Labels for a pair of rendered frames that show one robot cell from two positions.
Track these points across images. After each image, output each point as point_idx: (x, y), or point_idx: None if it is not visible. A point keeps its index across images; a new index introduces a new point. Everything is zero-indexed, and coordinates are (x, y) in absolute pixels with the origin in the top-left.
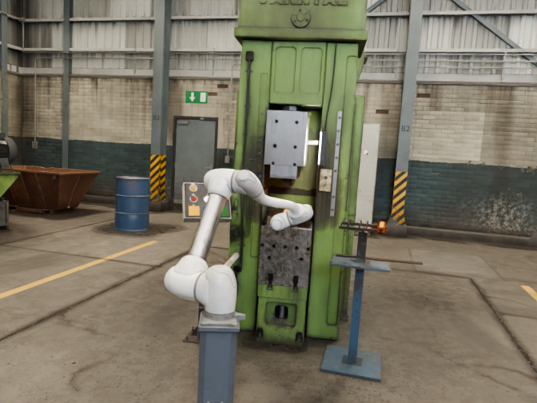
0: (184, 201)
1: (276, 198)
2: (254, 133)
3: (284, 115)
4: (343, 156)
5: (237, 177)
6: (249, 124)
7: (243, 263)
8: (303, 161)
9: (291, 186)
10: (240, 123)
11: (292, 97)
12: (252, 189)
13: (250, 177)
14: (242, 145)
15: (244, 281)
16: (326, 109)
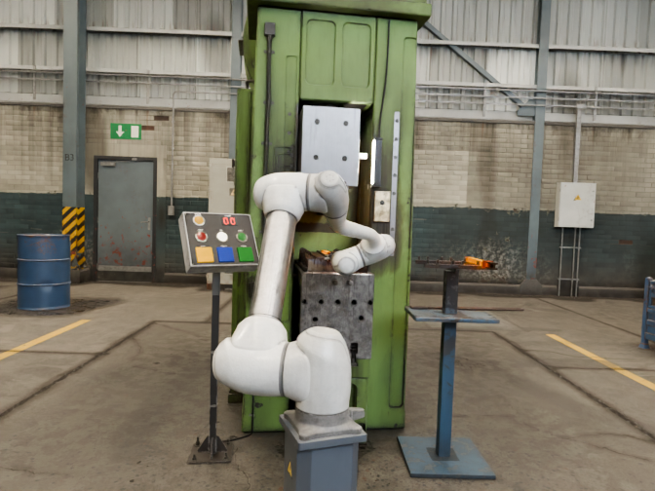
0: (188, 240)
1: (355, 223)
2: (280, 141)
3: (327, 113)
4: (403, 172)
5: (321, 181)
6: (272, 129)
7: None
8: (356, 178)
9: (322, 221)
10: (258, 127)
11: (332, 92)
12: (341, 202)
13: (340, 182)
14: (262, 160)
15: None
16: (379, 108)
